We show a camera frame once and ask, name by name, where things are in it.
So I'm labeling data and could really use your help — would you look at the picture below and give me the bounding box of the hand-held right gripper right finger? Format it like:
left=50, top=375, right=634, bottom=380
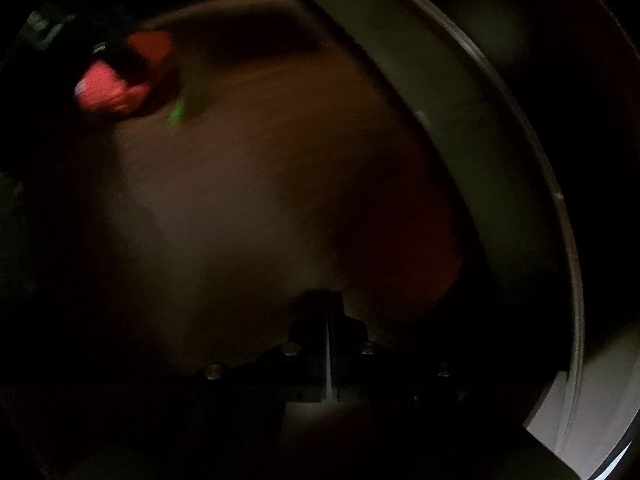
left=330, top=291, right=468, bottom=403

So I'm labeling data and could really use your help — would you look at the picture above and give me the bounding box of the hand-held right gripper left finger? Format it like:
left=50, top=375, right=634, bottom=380
left=192, top=291, right=328, bottom=403

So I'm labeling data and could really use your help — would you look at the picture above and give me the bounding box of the bright red underwear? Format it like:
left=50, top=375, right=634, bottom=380
left=74, top=30, right=177, bottom=117

